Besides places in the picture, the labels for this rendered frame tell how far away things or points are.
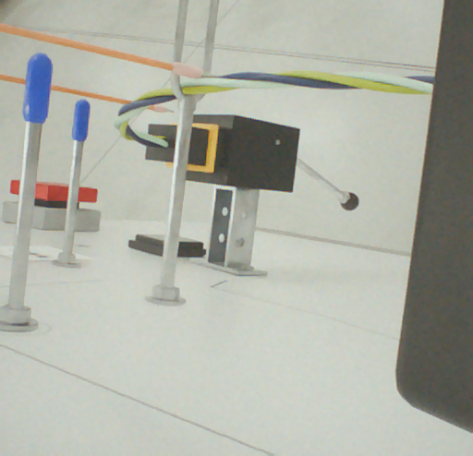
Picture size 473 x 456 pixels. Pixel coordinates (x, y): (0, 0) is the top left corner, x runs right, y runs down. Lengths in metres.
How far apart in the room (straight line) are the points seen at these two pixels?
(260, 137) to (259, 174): 0.02
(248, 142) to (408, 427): 0.24
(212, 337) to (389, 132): 1.85
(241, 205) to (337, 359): 0.19
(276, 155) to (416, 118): 1.69
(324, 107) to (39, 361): 2.09
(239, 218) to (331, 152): 1.69
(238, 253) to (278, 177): 0.05
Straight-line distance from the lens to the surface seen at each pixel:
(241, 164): 0.37
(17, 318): 0.22
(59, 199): 0.52
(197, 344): 0.22
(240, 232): 0.39
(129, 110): 0.30
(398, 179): 1.92
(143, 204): 2.31
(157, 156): 0.36
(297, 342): 0.24
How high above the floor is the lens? 1.40
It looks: 43 degrees down
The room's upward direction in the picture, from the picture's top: 35 degrees counter-clockwise
